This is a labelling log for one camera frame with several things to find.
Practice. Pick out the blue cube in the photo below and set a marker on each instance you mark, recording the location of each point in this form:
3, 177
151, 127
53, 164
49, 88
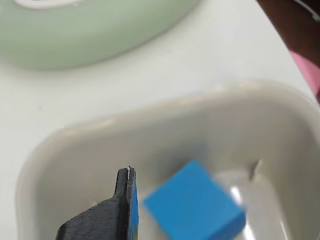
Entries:
197, 205

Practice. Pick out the white square bowl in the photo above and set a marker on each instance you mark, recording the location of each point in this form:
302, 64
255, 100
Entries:
125, 140

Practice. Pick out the pale green bowl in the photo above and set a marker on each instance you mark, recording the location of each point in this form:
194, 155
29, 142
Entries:
75, 35

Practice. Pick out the pink cloth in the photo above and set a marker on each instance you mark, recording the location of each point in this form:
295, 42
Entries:
308, 67

